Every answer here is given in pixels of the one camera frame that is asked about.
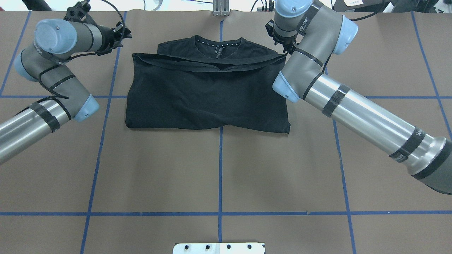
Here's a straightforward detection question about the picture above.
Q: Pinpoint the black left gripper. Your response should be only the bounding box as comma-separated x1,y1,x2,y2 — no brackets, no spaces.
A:
101,22,132,53

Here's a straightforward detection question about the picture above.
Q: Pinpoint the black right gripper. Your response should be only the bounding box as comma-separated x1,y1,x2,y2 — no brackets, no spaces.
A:
265,20,297,55

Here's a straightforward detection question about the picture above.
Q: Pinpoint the black graphic t-shirt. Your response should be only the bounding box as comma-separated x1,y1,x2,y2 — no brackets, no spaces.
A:
125,35,290,134

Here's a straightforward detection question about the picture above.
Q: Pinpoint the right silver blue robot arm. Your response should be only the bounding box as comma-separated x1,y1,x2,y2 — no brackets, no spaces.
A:
265,0,452,195

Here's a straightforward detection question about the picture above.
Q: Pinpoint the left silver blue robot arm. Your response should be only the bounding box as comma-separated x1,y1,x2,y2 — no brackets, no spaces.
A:
0,19,131,163

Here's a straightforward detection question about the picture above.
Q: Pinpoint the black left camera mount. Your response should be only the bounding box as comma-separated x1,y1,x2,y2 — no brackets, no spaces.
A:
63,0,96,25

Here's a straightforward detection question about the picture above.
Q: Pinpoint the aluminium frame post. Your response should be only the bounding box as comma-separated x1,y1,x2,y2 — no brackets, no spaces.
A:
213,0,230,17

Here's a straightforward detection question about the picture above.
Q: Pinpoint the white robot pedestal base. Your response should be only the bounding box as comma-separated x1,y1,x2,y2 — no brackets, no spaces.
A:
172,242,266,254

